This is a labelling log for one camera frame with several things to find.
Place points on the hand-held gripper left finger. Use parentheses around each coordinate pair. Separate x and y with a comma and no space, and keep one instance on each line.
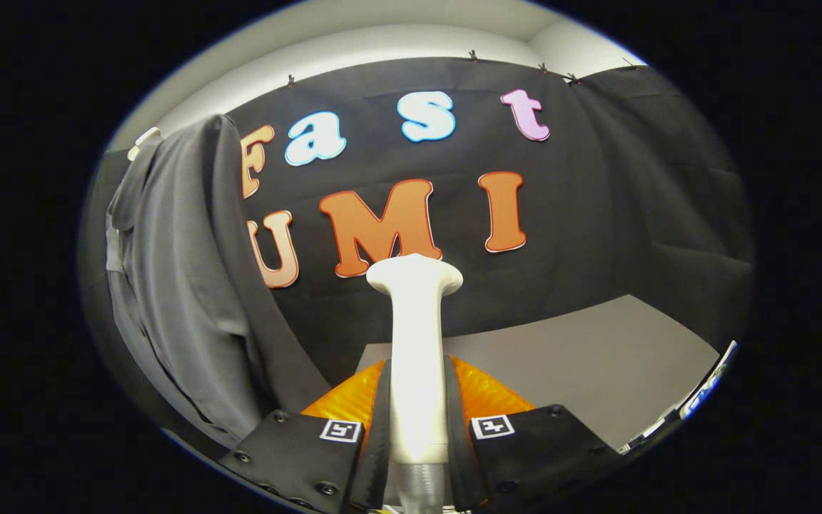
(381,428)

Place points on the cream clothes hanger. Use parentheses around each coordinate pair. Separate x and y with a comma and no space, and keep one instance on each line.
(143,137)

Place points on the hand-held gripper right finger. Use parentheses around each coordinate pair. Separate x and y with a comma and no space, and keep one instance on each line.
(455,435)

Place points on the white garment steamer wand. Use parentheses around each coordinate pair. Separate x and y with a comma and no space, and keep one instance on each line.
(417,357)

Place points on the grey button-up shirt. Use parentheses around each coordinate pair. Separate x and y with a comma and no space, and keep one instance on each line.
(183,271)

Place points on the grey and beige cabinet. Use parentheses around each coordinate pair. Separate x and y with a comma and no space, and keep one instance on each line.
(596,364)

